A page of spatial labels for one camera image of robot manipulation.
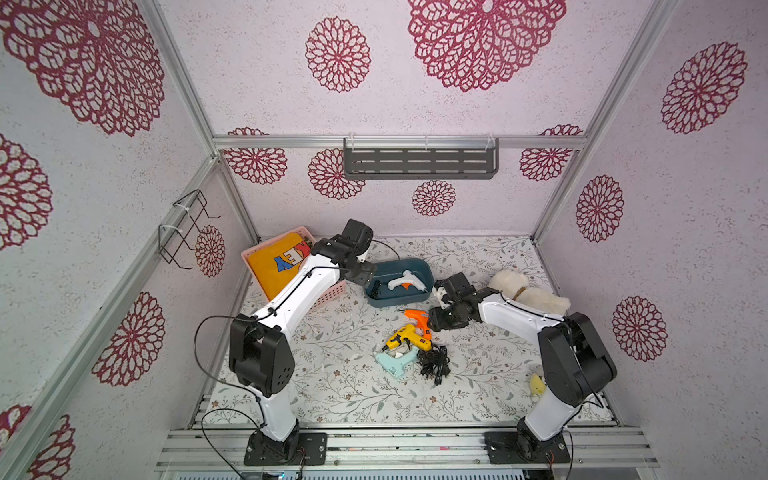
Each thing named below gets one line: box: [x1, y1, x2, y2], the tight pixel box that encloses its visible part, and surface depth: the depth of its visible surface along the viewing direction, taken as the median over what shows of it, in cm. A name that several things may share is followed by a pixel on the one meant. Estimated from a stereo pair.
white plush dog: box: [489, 269, 571, 315], surface depth 93 cm
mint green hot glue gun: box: [375, 347, 419, 379], surface depth 89 cm
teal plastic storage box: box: [364, 258, 435, 307], surface depth 106 cm
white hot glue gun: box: [387, 269, 428, 293], surface depth 108 cm
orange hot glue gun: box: [404, 309, 432, 340], surface depth 98 cm
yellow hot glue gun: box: [382, 324, 433, 351], surface depth 92 cm
